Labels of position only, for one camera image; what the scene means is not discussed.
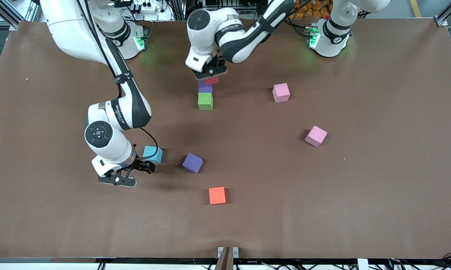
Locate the metal table bracket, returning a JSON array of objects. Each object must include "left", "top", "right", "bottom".
[{"left": 218, "top": 246, "right": 239, "bottom": 258}]

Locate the orange snack bag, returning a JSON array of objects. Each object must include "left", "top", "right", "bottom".
[{"left": 293, "top": 0, "right": 333, "bottom": 20}]

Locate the brown table cover sheet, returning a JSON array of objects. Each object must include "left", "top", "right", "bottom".
[{"left": 0, "top": 18, "right": 451, "bottom": 260}]

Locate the pink foam cube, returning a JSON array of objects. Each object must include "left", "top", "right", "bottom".
[
  {"left": 304, "top": 125, "right": 328, "bottom": 147},
  {"left": 273, "top": 83, "right": 291, "bottom": 103}
]

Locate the aluminium frame profile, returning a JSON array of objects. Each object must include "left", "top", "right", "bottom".
[{"left": 433, "top": 0, "right": 451, "bottom": 29}]

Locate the green foam cube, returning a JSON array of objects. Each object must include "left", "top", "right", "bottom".
[{"left": 198, "top": 92, "right": 214, "bottom": 111}]

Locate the brown wooden strip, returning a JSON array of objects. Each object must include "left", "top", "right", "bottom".
[{"left": 214, "top": 246, "right": 234, "bottom": 270}]

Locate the white power strip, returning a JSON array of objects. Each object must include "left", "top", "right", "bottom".
[{"left": 132, "top": 0, "right": 174, "bottom": 21}]

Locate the blue foam cube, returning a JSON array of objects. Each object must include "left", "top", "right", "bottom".
[{"left": 142, "top": 145, "right": 163, "bottom": 164}]

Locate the orange foam cube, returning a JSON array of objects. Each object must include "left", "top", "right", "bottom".
[{"left": 209, "top": 187, "right": 226, "bottom": 205}]

